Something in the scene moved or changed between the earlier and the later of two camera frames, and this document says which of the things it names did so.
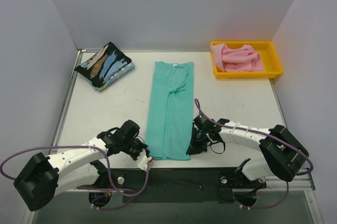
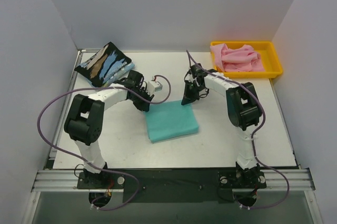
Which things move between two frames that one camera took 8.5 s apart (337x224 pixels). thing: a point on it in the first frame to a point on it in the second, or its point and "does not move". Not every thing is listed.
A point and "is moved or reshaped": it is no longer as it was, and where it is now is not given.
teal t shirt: (170, 128) is moved or reshaped
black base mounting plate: (177, 185) does not move
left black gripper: (139, 149) to (142, 101)
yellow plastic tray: (271, 64) does not move
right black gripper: (198, 137) to (191, 88)
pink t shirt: (244, 58) does not move
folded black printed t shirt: (101, 66) does not move
